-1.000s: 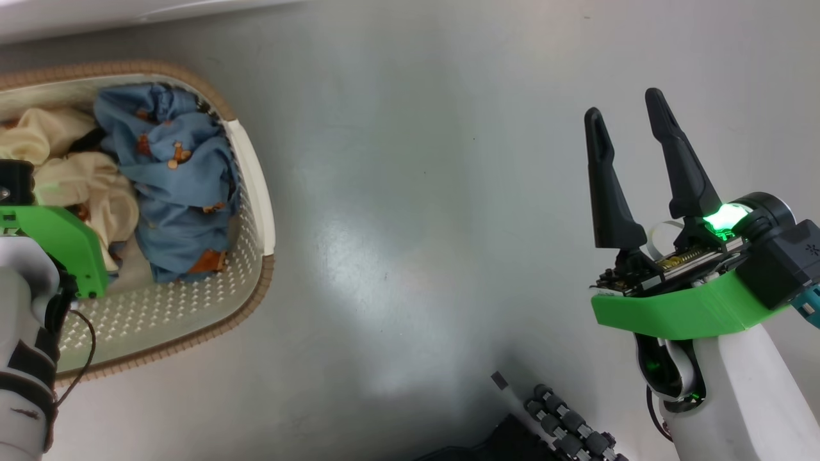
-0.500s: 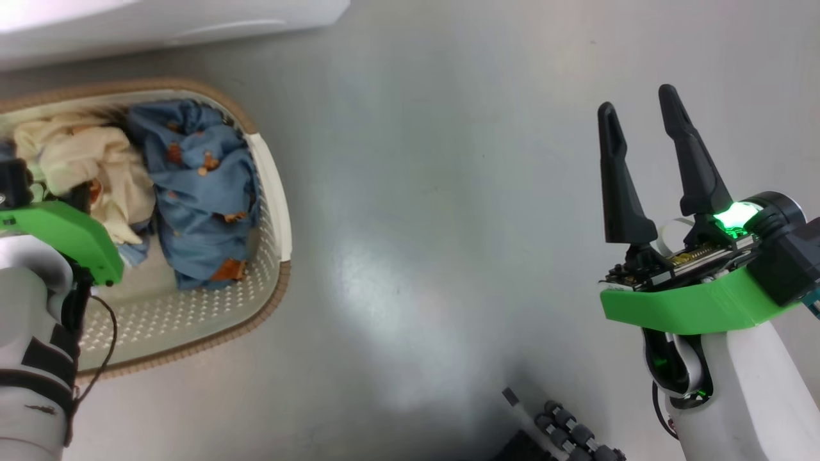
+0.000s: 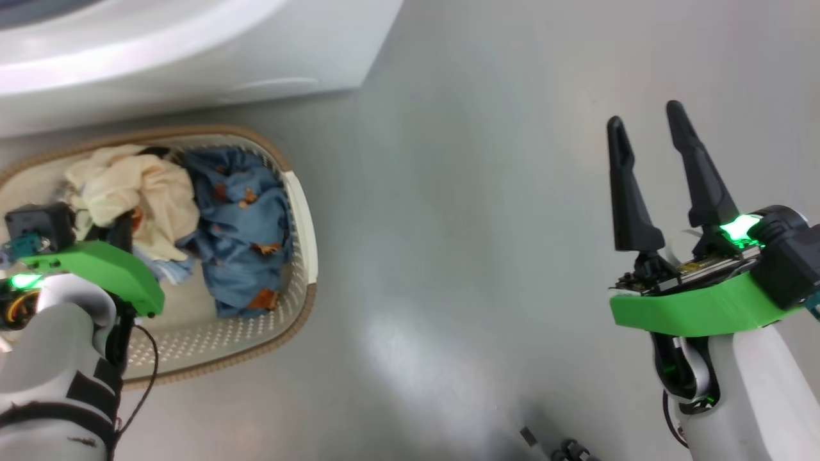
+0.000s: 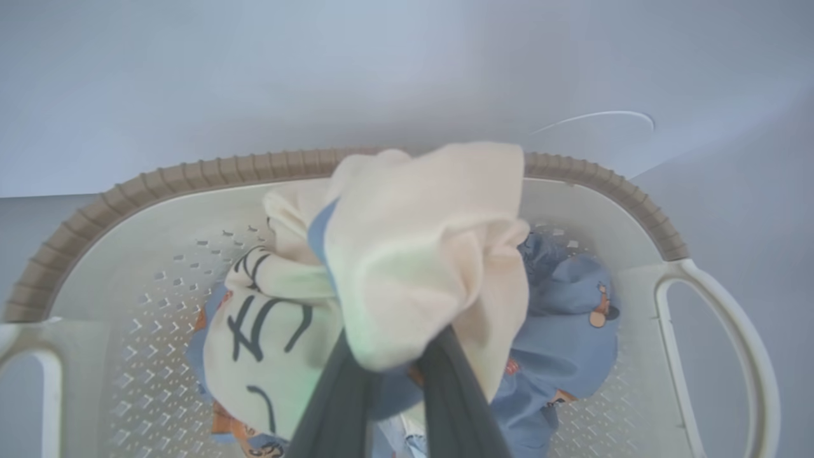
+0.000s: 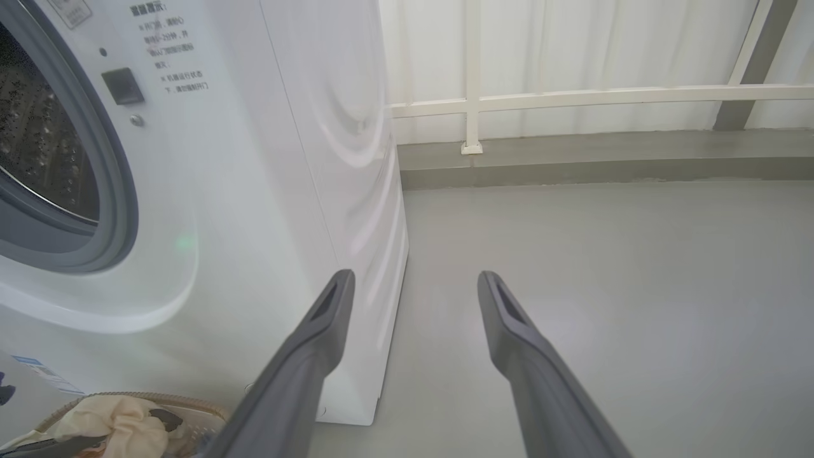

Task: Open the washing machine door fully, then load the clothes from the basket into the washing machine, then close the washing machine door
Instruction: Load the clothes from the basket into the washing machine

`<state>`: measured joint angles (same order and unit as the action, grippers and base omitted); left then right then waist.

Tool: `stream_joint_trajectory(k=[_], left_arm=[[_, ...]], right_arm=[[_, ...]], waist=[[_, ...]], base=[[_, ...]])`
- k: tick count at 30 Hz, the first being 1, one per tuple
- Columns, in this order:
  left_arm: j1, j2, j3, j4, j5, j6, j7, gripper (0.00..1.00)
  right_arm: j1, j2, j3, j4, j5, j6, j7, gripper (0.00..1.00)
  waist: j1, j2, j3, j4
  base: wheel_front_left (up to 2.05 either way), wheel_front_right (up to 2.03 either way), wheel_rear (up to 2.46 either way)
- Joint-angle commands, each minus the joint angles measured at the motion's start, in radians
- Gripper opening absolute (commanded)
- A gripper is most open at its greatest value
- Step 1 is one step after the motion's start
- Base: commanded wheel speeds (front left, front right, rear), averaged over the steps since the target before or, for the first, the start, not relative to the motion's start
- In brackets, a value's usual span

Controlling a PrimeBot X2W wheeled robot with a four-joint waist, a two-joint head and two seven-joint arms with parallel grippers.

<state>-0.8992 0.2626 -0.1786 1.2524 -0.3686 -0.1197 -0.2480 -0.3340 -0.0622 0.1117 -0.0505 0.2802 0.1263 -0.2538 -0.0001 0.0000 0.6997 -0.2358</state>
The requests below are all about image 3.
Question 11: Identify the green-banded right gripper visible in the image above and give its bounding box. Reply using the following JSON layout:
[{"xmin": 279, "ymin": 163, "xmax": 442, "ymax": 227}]
[{"xmin": 607, "ymin": 101, "xmax": 801, "ymax": 338}]

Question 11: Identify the cream and blue garment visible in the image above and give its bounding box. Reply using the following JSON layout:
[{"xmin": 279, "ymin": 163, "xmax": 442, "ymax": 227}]
[{"xmin": 64, "ymin": 144, "xmax": 201, "ymax": 282}]

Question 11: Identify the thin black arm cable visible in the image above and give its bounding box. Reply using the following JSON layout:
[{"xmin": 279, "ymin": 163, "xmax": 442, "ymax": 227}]
[{"xmin": 117, "ymin": 323, "xmax": 159, "ymax": 442}]

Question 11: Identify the white front-load washing machine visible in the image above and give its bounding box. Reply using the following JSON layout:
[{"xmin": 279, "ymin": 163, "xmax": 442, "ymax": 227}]
[{"xmin": 0, "ymin": 0, "xmax": 404, "ymax": 138}]

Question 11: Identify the blue bear-print garment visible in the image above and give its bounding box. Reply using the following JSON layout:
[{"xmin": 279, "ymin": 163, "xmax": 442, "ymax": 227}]
[{"xmin": 176, "ymin": 146, "xmax": 295, "ymax": 319}]

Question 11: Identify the cream perforated laundry basket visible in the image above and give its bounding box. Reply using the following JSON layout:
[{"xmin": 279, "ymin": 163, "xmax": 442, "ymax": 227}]
[{"xmin": 0, "ymin": 125, "xmax": 318, "ymax": 391}]

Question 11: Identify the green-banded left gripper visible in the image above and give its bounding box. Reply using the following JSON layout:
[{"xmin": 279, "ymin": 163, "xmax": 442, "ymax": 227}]
[{"xmin": 13, "ymin": 208, "xmax": 165, "ymax": 319}]

